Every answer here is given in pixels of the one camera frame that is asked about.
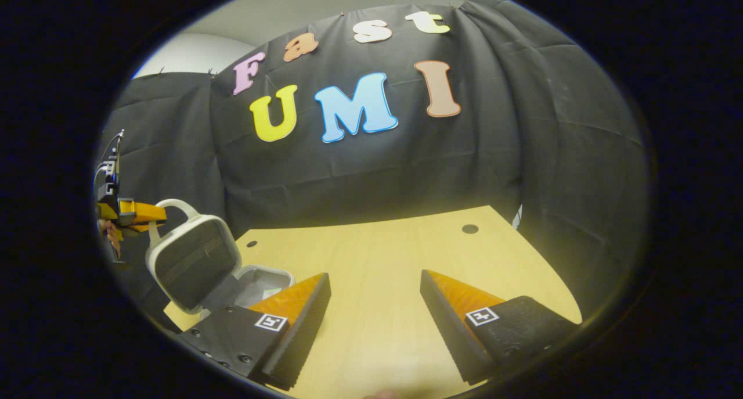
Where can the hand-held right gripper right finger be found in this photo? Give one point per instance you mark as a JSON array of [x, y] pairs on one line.
[[447, 323]]

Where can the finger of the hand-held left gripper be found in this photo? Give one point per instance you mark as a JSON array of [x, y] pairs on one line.
[[129, 230], [145, 212]]

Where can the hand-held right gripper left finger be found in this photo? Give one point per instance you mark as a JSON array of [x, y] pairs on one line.
[[302, 329]]

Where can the white suitcase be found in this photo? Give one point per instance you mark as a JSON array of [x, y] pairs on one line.
[[194, 265]]

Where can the small white tag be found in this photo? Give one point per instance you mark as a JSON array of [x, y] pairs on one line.
[[516, 216]]

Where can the black backdrop cloth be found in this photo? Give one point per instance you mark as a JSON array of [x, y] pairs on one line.
[[493, 155]]

